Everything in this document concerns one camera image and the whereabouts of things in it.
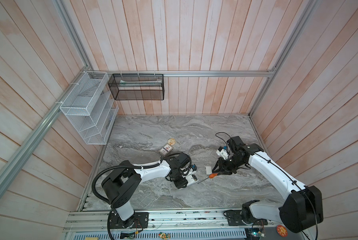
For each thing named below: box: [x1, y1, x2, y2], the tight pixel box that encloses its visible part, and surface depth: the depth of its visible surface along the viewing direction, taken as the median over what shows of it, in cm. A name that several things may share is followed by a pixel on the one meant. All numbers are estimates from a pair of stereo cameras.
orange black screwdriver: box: [197, 172, 222, 184], surface depth 79 cm
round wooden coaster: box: [167, 138, 176, 146], surface depth 106 cm
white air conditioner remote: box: [185, 173, 199, 186], surface depth 87 cm
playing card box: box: [158, 143, 174, 157], surface depth 100 cm
